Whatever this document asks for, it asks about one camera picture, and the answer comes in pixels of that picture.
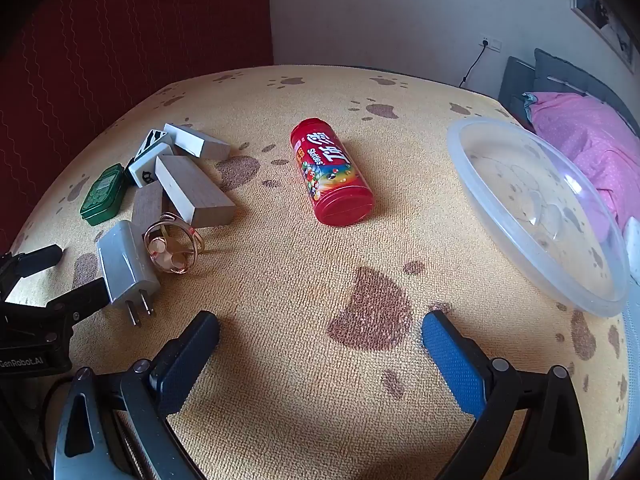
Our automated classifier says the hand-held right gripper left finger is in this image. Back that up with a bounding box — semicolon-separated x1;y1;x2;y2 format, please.
52;310;222;480

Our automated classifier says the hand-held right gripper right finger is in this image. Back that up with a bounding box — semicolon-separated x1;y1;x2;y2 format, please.
421;310;591;480

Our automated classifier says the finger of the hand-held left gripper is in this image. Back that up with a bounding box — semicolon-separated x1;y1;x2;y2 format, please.
0;244;63;301
45;277;112;322

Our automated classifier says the white charger plug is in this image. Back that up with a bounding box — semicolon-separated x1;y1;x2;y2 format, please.
96;220;161;328

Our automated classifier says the green metal tin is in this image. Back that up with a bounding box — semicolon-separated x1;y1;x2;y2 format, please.
80;162;127;226

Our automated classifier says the gold ring spinner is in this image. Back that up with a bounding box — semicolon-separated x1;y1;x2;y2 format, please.
144;214;206;276

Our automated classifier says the small brown wooden block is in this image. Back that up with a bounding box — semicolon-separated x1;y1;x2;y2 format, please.
132;185;167;235

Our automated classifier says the clear plastic basin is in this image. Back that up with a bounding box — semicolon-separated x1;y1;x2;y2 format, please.
446;117;632;318

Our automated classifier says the black and white patterned block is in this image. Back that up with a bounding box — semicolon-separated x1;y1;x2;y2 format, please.
128;130;174;189

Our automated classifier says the large light wooden block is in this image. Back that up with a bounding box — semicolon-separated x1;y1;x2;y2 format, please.
155;155;237;228

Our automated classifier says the white painted wooden block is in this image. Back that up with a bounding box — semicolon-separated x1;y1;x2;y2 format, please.
164;122;231;161

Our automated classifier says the red candy can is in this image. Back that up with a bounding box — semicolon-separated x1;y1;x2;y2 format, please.
291;117;376;227

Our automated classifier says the pink dotted quilt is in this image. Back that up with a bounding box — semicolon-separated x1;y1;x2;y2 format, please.
522;91;640;231

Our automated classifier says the grey upholstered bed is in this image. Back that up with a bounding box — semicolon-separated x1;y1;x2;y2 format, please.
497;48;640;286

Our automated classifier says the black power cable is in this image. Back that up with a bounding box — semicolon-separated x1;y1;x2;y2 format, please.
460;44;487;88

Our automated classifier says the framed wall photo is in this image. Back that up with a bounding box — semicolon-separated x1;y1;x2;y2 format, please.
570;0;636;68

